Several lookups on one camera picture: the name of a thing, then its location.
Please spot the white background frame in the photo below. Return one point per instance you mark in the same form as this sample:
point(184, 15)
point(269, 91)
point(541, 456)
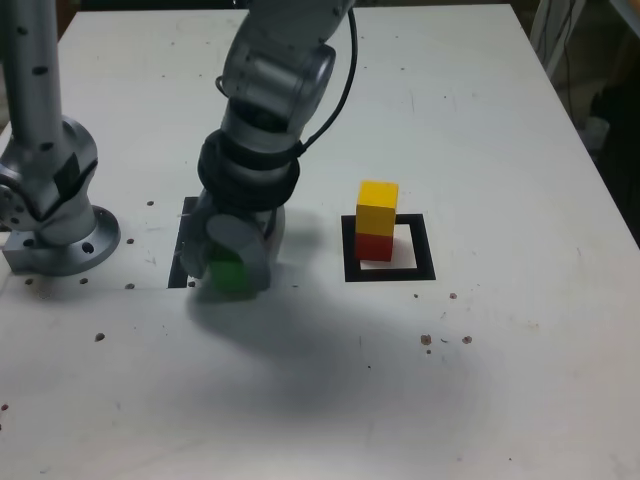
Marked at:
point(550, 35)

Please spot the green cube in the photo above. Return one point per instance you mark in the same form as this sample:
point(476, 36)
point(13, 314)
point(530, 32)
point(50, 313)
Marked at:
point(227, 275)

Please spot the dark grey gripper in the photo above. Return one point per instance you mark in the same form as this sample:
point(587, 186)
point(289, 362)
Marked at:
point(250, 215)

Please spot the black tape square outline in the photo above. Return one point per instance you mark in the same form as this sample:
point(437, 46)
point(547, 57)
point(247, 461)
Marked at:
point(425, 250)

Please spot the red cube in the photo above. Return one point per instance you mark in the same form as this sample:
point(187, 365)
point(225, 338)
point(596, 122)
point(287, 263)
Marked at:
point(374, 249)

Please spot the yellow cube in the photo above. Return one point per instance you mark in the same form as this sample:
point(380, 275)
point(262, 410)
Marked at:
point(376, 215)

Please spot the black tape strip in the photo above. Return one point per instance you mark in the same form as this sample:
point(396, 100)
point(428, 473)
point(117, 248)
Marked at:
point(176, 275)

